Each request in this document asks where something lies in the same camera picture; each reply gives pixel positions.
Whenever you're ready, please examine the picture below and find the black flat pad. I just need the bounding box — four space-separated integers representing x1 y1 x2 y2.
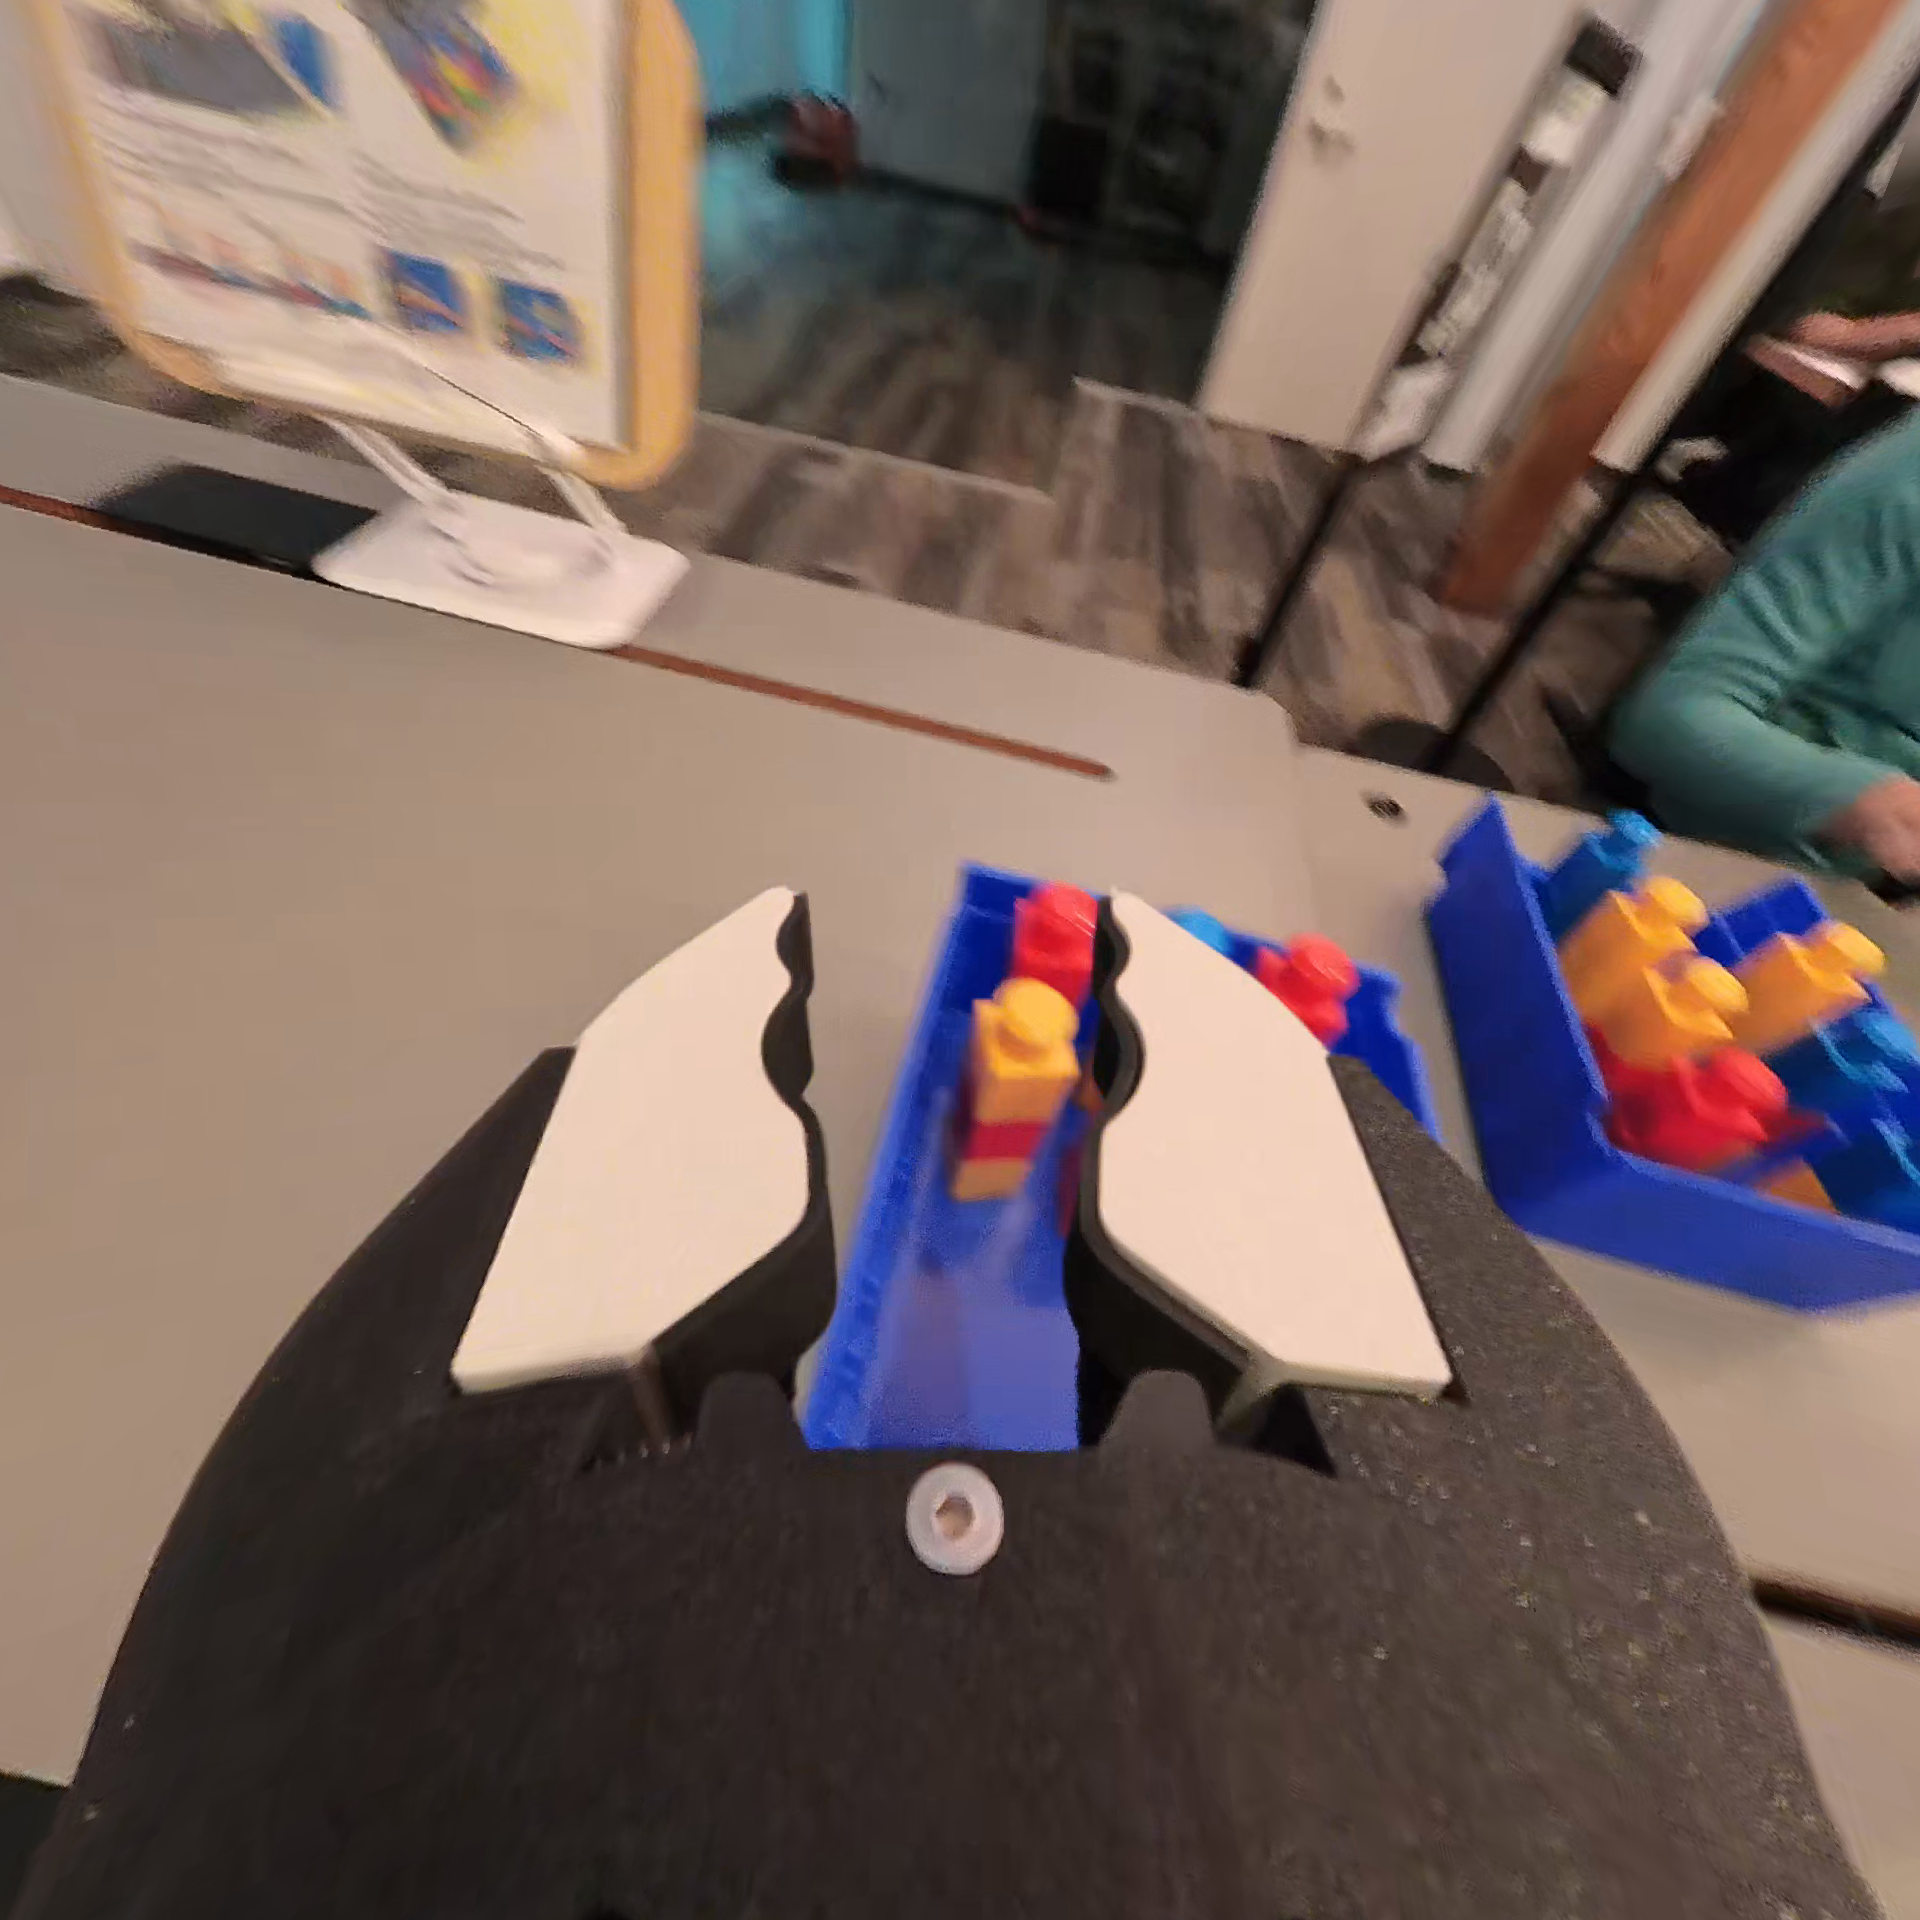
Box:
89 466 380 576

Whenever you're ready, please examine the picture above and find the brown wooden column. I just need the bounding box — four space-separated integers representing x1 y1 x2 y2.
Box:
1440 0 1872 619

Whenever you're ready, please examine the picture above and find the printed instruction sheet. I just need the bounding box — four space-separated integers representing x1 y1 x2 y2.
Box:
66 0 626 457

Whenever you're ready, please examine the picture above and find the instruction sheet on stand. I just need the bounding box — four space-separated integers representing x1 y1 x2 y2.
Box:
0 0 707 651

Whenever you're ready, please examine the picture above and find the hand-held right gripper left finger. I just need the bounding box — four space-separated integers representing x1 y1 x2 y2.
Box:
447 888 837 1443

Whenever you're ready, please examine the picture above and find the blue plastic bin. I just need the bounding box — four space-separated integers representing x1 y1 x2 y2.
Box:
801 864 1445 1454
1425 796 1920 1317

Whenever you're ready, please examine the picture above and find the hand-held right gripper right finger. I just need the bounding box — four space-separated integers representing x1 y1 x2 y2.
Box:
1066 896 1456 1443

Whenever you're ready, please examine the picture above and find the white door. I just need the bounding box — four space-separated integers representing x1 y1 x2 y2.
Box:
1197 0 1599 457

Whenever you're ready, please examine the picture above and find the black pole stand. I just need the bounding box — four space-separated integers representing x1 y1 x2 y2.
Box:
1233 450 1370 687

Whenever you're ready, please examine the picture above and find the black tripod stand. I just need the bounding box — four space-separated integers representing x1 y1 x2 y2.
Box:
1357 435 1704 784

